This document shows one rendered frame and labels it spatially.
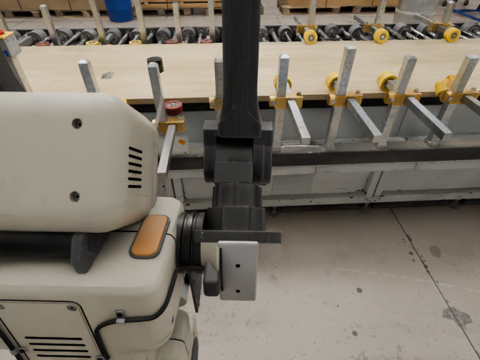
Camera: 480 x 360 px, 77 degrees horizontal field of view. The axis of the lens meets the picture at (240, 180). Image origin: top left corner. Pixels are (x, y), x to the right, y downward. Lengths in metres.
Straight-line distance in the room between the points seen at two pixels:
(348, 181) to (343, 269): 0.54
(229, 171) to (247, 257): 0.12
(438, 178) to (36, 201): 2.21
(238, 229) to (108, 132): 0.19
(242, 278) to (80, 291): 0.19
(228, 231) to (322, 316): 1.37
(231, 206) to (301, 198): 1.60
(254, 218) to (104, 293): 0.20
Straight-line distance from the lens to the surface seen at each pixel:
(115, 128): 0.34
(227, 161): 0.45
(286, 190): 1.95
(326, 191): 2.05
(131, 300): 0.36
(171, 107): 1.38
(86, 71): 1.34
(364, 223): 2.18
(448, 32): 2.61
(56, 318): 0.43
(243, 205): 0.41
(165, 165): 1.11
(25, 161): 0.37
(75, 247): 0.36
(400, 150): 1.63
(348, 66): 1.33
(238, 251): 0.38
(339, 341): 1.71
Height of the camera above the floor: 1.53
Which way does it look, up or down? 41 degrees down
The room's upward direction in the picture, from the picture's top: straight up
